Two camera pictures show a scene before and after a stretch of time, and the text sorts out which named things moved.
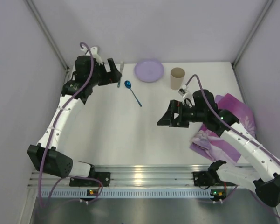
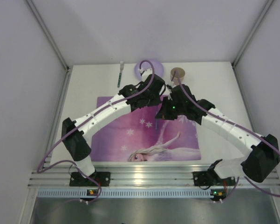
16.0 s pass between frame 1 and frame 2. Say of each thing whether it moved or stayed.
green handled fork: stayed
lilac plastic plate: stayed
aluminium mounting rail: stayed
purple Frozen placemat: moved
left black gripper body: moved
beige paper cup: stayed
